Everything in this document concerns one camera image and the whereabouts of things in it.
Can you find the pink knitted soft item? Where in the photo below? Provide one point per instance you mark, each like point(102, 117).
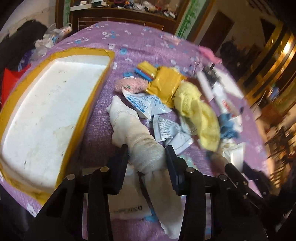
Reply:
point(132, 85)

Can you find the black motor part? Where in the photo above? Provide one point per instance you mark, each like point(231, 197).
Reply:
point(210, 73)

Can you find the purple floral tablecloth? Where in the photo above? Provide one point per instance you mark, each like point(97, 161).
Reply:
point(133, 44)

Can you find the white foam box yellow tape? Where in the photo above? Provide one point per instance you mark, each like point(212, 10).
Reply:
point(44, 118)

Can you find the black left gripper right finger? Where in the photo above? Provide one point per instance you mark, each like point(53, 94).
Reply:
point(234, 206)

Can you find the small pink packet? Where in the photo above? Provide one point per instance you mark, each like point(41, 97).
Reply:
point(171, 39)

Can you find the clear plastic bag bundle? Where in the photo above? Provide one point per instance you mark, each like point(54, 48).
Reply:
point(51, 37)

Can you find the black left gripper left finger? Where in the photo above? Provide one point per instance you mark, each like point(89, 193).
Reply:
point(61, 216)

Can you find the yellow packet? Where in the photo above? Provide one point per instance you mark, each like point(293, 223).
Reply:
point(165, 85)

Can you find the white packet red print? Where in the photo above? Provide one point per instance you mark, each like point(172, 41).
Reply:
point(219, 94)

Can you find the yellow blue sachet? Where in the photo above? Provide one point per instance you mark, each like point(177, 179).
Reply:
point(146, 71)

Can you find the white desiccant packet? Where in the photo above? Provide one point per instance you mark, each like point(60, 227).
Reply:
point(145, 104)

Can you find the white cloth towel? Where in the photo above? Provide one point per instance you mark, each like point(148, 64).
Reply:
point(148, 157)

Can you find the blue soft cloth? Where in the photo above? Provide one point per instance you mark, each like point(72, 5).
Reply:
point(227, 127)

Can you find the white printed wrapper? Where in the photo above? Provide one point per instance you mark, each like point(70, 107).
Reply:
point(171, 134)

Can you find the black suitcase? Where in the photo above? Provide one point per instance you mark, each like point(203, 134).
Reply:
point(15, 46)

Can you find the red shopping bag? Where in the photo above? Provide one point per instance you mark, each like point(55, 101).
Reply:
point(10, 78)

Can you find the yellow towel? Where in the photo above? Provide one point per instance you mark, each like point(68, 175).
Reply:
point(188, 103)

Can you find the wooden sideboard cabinet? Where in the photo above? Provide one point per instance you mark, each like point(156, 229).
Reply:
point(83, 18)

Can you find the white paper sheet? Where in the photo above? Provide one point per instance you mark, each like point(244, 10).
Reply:
point(228, 83)

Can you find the pink cloth at table edge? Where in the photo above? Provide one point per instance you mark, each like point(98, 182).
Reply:
point(208, 53)

